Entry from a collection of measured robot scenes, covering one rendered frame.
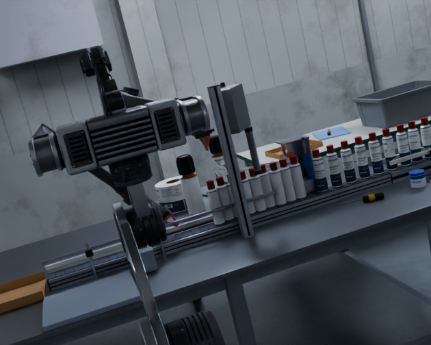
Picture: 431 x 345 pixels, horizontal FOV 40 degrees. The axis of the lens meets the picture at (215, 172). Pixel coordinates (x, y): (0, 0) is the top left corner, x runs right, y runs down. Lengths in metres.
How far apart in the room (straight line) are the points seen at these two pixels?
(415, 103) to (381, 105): 0.28
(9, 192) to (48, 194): 0.35
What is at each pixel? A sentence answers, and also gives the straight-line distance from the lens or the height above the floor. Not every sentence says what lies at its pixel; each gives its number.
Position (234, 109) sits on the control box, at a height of 1.39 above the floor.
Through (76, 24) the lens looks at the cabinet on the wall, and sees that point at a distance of 5.31.
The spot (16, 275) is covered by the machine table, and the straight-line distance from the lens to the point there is 3.01.
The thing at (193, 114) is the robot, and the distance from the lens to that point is 1.96.
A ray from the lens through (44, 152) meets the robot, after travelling 1.92.
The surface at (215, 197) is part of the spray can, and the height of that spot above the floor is 1.01.
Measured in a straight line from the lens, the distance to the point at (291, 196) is 2.77.
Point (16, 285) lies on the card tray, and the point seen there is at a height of 0.85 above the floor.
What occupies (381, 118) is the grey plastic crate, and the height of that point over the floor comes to 0.88.
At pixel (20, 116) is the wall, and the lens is 5.68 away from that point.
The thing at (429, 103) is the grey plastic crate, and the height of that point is 0.89.
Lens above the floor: 1.67
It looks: 12 degrees down
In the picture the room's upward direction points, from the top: 14 degrees counter-clockwise
